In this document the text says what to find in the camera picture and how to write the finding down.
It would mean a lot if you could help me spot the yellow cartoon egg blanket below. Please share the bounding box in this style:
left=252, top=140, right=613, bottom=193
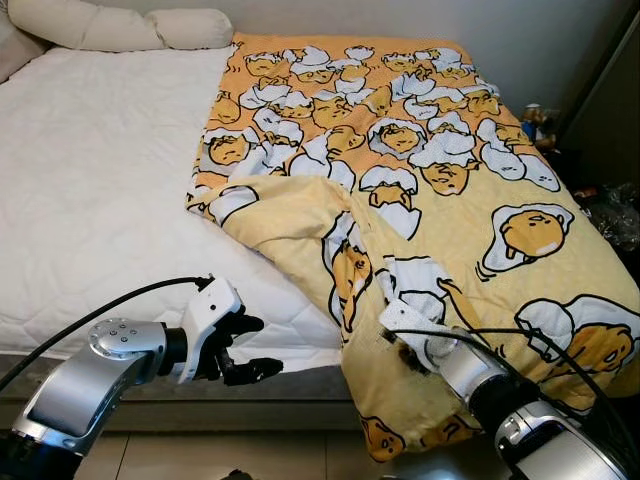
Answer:
left=185, top=33, right=640, bottom=463

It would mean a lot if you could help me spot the beige bed base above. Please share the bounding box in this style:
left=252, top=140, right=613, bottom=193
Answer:
left=100, top=395, right=353, bottom=434

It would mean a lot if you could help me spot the white quilted mattress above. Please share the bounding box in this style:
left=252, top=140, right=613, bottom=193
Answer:
left=0, top=45, right=347, bottom=401

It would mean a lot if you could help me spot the crumpled clear plastic wrap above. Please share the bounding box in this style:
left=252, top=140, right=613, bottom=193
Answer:
left=580, top=183, right=640, bottom=251

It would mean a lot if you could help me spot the black nightstand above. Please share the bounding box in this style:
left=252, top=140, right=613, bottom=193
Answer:
left=555, top=148, right=640, bottom=301

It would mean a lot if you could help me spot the small brown figurine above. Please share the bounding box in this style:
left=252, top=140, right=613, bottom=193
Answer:
left=525, top=103, right=561, bottom=151

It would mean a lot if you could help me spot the dark brown cabinet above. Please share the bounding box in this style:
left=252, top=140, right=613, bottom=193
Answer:
left=560, top=20, right=640, bottom=191

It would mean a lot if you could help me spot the long beige bolster pillow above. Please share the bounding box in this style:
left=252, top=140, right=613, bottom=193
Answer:
left=5, top=0, right=234, bottom=53

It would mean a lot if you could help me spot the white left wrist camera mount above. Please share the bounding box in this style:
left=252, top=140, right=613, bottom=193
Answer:
left=178, top=278, right=246, bottom=383

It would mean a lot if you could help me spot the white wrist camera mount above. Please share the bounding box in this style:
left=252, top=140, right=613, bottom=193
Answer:
left=178, top=278, right=246, bottom=383
left=378, top=298, right=509, bottom=401

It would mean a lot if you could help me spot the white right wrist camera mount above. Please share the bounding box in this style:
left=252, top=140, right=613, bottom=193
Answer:
left=378, top=298, right=509, bottom=401

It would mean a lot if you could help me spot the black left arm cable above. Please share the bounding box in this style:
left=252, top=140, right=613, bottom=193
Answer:
left=0, top=276, right=214, bottom=393

